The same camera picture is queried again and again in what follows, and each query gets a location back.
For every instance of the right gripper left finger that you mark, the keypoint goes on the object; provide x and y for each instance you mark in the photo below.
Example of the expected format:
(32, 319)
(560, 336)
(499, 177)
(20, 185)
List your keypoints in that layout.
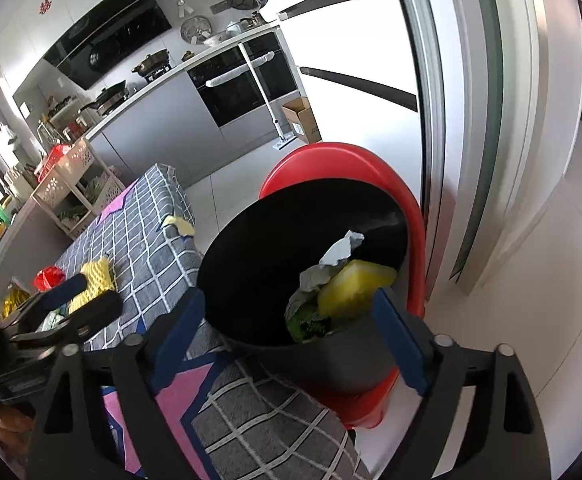
(141, 366)

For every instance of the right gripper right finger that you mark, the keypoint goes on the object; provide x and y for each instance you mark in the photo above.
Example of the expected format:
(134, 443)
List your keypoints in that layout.
(432, 365)

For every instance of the red snack bag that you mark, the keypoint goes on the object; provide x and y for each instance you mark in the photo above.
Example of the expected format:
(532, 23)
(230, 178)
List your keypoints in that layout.
(48, 278)

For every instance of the green white plastic bag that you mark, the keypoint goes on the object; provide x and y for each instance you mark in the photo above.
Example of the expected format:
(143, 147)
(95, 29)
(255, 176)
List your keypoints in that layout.
(302, 318)

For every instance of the yellow sponge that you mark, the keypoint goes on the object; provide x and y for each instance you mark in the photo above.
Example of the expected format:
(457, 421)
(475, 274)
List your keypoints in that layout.
(349, 294)

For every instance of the blue wrapper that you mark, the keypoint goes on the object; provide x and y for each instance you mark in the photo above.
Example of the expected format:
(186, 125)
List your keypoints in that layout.
(341, 250)

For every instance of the gold foil bag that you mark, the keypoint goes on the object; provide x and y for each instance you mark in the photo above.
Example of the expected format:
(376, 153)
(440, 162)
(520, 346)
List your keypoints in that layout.
(15, 297)

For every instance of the beige storage trolley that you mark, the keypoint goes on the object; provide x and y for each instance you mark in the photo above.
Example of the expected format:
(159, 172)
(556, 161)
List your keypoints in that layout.
(76, 188)

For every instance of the red basket on trolley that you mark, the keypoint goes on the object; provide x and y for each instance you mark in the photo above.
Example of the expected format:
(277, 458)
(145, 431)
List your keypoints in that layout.
(55, 154)

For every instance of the red plastic stool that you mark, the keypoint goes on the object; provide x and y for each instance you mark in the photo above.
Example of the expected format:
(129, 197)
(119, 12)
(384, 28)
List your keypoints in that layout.
(346, 185)

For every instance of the white stick vacuum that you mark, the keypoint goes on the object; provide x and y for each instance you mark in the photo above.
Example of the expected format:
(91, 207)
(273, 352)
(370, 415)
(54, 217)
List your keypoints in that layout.
(284, 139)

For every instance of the black wok on stove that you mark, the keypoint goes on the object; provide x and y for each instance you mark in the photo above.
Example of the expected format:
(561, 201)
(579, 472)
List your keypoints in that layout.
(107, 99)

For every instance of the cardboard box on floor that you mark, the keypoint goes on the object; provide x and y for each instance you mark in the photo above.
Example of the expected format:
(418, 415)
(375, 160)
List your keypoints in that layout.
(299, 115)

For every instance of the black built-in oven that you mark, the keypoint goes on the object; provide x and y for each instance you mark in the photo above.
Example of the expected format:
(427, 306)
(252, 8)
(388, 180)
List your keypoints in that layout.
(227, 87)

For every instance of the black pot on stove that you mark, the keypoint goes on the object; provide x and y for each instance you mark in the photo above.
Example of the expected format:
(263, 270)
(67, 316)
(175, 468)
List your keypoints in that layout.
(153, 66)

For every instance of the black range hood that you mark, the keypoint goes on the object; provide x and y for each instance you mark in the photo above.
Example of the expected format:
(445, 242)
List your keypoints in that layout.
(104, 37)

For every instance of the white refrigerator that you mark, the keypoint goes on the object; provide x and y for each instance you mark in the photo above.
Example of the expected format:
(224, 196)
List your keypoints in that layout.
(357, 68)

